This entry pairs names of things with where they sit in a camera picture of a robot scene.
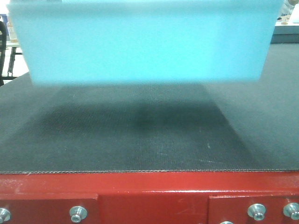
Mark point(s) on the light blue plastic bin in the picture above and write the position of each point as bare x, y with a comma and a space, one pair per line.
73, 42

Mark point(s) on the dark conveyor belt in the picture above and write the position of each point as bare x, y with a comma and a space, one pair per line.
237, 126

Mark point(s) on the silver bolt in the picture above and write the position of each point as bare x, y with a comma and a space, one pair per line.
257, 211
5, 215
77, 214
291, 210

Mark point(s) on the man in grey hoodie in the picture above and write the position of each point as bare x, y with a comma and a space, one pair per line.
287, 7

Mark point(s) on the red conveyor frame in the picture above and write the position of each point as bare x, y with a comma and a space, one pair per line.
149, 198

